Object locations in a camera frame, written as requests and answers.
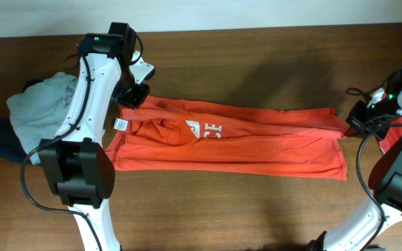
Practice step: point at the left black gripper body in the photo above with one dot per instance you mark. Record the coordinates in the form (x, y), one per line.
(128, 93)

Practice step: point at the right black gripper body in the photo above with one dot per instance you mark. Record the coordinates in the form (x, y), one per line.
(373, 120)

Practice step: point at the orange soccer t-shirt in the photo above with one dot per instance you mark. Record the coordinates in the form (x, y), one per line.
(188, 135)

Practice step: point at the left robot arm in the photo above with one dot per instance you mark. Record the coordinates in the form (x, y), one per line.
(76, 167)

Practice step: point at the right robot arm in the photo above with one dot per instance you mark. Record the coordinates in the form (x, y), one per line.
(383, 206)

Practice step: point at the folded grey shirt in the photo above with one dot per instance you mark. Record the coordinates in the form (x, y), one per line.
(55, 101)

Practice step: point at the folded navy garment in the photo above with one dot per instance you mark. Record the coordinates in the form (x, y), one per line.
(2, 143)

